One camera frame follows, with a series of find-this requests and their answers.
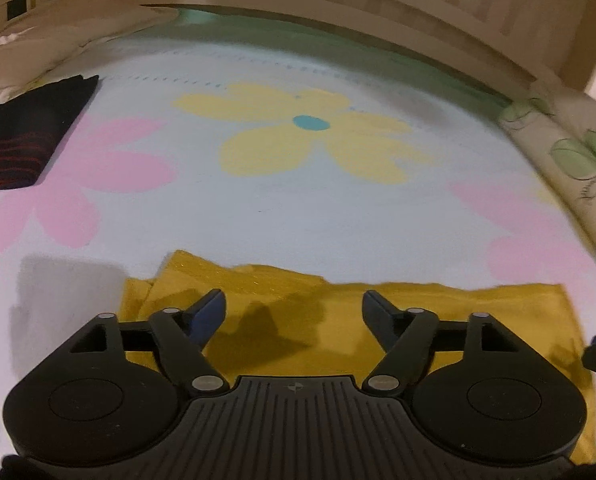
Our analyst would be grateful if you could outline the dark folded garment red stripes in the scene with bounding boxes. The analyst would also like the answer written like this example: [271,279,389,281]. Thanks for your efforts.
[0,74,100,192]

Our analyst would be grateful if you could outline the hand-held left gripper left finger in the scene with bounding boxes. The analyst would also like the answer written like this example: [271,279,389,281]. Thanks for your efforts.
[70,288,231,396]

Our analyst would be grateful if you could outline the leaf-patterned white pillow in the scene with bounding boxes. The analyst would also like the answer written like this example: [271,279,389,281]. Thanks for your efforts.
[498,80,596,286]

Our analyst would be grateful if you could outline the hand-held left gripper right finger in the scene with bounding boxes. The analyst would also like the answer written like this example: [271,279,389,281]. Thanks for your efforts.
[360,290,516,396]

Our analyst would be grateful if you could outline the yellow knit sweater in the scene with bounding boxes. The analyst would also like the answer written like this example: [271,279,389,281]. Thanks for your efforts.
[118,249,596,463]

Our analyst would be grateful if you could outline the wooden slatted headboard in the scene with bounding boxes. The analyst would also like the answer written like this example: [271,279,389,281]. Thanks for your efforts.
[98,0,596,106]

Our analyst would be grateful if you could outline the flowered light blue bed sheet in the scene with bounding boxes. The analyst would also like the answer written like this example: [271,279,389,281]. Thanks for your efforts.
[0,7,596,480]

